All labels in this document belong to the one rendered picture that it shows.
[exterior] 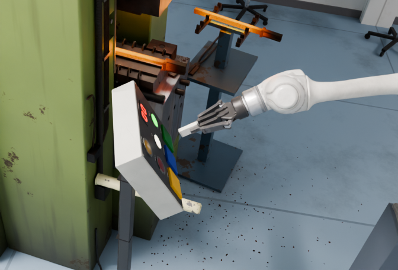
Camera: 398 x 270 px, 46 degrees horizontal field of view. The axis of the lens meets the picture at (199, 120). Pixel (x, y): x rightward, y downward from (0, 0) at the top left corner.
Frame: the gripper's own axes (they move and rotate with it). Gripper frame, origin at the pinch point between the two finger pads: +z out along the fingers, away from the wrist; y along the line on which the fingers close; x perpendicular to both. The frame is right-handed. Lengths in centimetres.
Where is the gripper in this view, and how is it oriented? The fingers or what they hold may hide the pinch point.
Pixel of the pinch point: (189, 129)
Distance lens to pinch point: 156.8
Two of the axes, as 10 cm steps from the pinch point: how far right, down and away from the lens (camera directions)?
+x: -3.8, -6.5, -6.6
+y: -1.7, -6.5, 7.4
